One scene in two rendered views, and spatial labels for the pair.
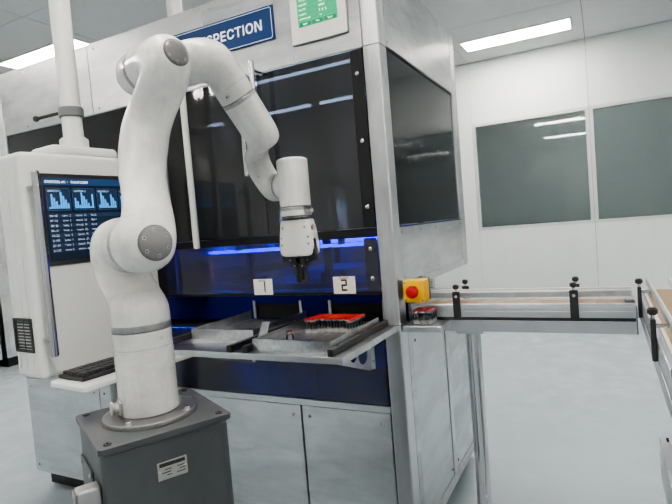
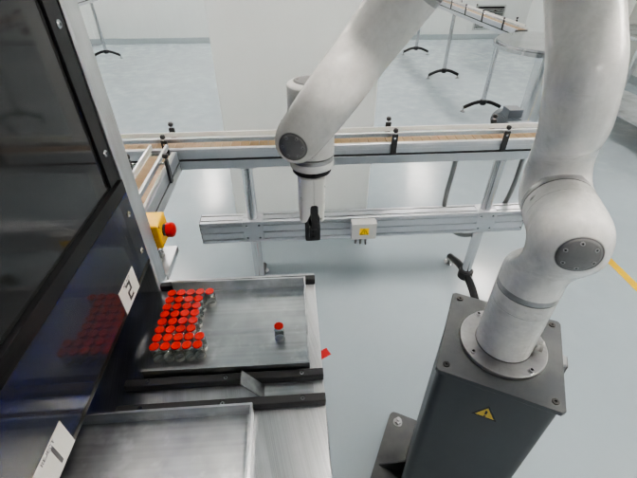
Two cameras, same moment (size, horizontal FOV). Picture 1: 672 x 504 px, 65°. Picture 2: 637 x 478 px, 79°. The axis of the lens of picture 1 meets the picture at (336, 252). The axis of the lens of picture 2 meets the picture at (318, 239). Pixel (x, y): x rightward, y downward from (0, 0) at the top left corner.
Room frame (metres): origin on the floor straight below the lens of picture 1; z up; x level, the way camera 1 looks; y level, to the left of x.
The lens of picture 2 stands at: (1.76, 0.69, 1.60)
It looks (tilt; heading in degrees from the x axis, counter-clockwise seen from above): 37 degrees down; 239
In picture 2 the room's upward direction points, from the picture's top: straight up
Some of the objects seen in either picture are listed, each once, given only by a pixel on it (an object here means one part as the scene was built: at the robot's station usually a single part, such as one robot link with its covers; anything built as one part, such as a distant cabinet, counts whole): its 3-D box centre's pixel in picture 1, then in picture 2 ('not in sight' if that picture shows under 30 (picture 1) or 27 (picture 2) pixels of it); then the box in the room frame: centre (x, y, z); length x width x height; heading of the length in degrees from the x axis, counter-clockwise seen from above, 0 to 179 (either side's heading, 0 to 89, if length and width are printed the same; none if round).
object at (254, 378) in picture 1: (169, 356); not in sight; (2.19, 0.74, 0.73); 1.98 x 0.01 x 0.25; 63
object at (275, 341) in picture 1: (319, 333); (234, 322); (1.61, 0.07, 0.90); 0.34 x 0.26 x 0.04; 152
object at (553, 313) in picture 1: (516, 304); (136, 199); (1.70, -0.57, 0.92); 0.69 x 0.16 x 0.16; 63
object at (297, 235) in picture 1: (298, 235); (312, 188); (1.41, 0.10, 1.21); 0.10 x 0.08 x 0.11; 64
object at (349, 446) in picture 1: (249, 387); not in sight; (2.62, 0.50, 0.44); 2.06 x 1.00 x 0.88; 63
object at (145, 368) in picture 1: (146, 371); (514, 317); (1.10, 0.42, 0.95); 0.19 x 0.19 x 0.18
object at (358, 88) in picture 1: (364, 171); (82, 90); (1.75, -0.12, 1.40); 0.04 x 0.01 x 0.80; 63
